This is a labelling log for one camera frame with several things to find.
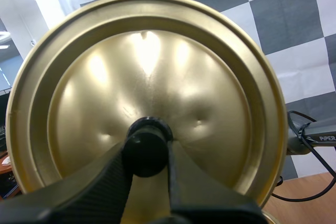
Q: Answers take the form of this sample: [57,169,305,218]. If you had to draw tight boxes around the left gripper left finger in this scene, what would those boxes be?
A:
[0,136,135,224]

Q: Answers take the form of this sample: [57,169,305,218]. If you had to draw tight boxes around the gold pot with two handles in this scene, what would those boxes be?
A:
[261,211,279,224]

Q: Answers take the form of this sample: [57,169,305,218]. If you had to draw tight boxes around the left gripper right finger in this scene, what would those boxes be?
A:
[166,141,265,224]

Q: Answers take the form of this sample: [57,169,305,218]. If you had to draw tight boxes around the black cable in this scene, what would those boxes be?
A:
[271,110,336,201]

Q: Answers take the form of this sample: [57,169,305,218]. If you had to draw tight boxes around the gold pot lid black knob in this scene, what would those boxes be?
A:
[5,0,287,224]

